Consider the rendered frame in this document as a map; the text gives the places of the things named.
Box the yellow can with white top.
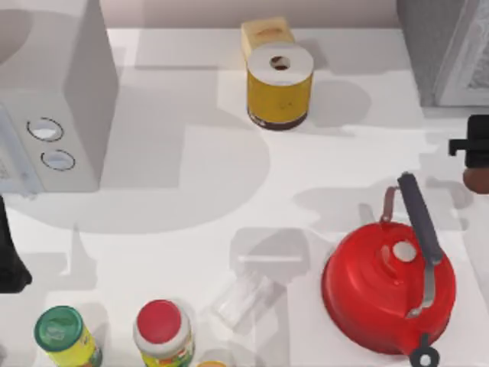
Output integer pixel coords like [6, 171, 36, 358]
[245, 42, 316, 132]

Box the clear drinking glass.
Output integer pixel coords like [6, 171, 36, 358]
[207, 271, 275, 333]

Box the pale yellow box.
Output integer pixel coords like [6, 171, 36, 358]
[240, 15, 297, 64]

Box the jar with red lid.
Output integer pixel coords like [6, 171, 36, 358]
[132, 299, 196, 367]

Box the round microwave knob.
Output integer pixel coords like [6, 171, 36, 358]
[26, 117, 64, 143]
[40, 149, 76, 171]

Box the pale microwave oven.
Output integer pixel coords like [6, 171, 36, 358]
[0, 0, 120, 196]

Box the brown bottle with black pump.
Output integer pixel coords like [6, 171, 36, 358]
[448, 114, 489, 196]

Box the yellow jar with green lid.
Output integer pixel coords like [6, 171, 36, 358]
[34, 305, 104, 367]

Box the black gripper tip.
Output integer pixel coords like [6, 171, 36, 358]
[0, 194, 34, 295]

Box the white framed cabinet door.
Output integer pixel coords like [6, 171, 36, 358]
[433, 0, 489, 107]

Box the red kettle with grey handle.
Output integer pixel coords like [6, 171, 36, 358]
[320, 171, 458, 367]

